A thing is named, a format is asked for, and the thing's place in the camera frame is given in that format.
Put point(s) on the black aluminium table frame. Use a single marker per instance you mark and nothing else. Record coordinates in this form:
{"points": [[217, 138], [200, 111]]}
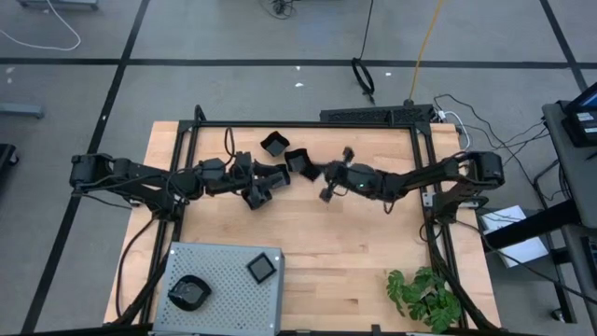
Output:
{"points": [[303, 124]]}

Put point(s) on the black desk support beam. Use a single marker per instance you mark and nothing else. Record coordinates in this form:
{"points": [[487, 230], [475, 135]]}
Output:
{"points": [[527, 227]]}

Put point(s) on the grey table foot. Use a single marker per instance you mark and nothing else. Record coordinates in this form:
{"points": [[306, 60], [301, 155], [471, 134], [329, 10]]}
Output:
{"points": [[58, 4], [21, 110]]}

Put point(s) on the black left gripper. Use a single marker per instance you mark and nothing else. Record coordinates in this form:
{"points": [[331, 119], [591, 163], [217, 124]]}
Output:
{"points": [[224, 177]]}

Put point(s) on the black electronic device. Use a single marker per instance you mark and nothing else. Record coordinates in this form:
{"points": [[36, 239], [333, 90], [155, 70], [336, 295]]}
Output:
{"points": [[580, 126]]}

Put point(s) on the artificial green leafy plant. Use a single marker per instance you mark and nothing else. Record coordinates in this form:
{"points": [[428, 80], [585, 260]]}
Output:
{"points": [[424, 298]]}

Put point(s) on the grey perforated metal shelf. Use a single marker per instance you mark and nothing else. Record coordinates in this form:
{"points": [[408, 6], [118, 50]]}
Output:
{"points": [[233, 308]]}

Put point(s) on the black rounded glossy plastic plate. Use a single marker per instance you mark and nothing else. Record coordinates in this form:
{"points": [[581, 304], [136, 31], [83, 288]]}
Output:
{"points": [[189, 293]]}

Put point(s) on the small black square plastic plate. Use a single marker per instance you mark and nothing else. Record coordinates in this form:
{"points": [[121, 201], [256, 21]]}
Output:
{"points": [[261, 268]]}

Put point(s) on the black perforated metal panel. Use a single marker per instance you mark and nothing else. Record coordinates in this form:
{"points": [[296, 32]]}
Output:
{"points": [[378, 114]]}

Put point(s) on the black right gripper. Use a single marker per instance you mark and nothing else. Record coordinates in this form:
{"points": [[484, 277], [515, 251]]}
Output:
{"points": [[356, 177]]}

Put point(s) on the tablet with blue screen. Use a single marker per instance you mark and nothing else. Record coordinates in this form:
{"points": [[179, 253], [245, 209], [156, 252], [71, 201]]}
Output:
{"points": [[585, 100]]}

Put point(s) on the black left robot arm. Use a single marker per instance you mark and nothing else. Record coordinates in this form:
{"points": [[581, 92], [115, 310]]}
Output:
{"points": [[140, 179]]}

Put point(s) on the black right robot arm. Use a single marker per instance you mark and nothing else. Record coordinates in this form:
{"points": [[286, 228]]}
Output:
{"points": [[420, 175]]}

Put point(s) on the grey side desk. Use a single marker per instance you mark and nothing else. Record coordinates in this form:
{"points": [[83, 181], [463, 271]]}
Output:
{"points": [[576, 177]]}

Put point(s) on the white paper sheet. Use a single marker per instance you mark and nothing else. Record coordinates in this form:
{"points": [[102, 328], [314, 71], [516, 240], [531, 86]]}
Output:
{"points": [[517, 242]]}

